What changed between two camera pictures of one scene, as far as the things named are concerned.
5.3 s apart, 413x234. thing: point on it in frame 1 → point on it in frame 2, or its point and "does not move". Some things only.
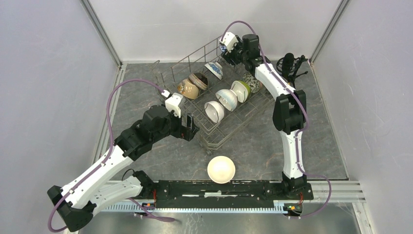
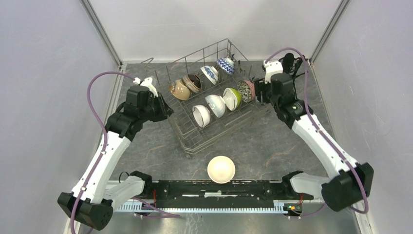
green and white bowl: x=242 y=90 → x=232 y=97
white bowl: x=228 y=98 → x=217 y=104
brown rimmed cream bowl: x=199 y=79 → x=192 y=82
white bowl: x=215 y=110 → x=202 y=115
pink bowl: x=223 y=48 → x=227 y=65
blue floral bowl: x=216 y=68 → x=211 y=73
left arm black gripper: x=187 y=133 → x=165 y=111
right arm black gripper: x=228 y=56 → x=260 y=86
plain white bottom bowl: x=221 y=169 does not move
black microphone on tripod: x=288 y=66 does not move
